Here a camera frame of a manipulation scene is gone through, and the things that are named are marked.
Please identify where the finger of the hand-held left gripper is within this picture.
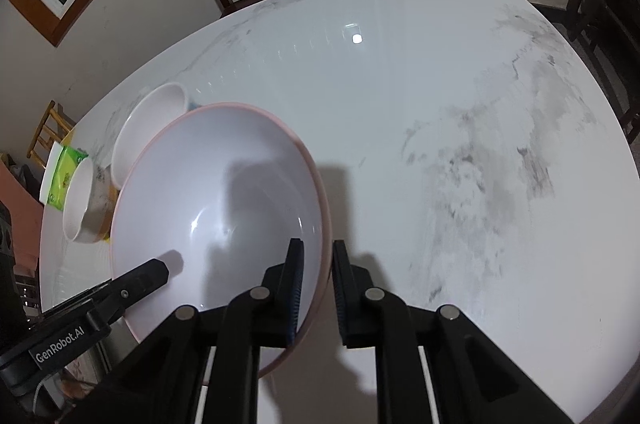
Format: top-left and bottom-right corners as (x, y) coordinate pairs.
(90, 258), (170, 322)

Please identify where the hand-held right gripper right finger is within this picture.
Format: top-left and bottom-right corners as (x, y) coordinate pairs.
(332, 240), (576, 424)

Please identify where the white bowl with black print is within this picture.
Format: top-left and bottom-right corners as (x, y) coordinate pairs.
(111, 82), (193, 190)

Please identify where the white ribbed bowl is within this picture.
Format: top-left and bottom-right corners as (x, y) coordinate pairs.
(62, 158), (119, 244)

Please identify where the pink bowl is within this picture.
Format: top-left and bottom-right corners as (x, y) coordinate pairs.
(109, 102), (332, 377)

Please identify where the bamboo chair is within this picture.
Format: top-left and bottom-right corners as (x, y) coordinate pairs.
(26, 100), (76, 165)

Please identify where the green tissue box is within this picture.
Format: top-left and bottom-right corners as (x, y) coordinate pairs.
(40, 143), (90, 211)

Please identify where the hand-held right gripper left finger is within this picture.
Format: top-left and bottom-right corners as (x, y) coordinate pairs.
(100, 238), (306, 424)

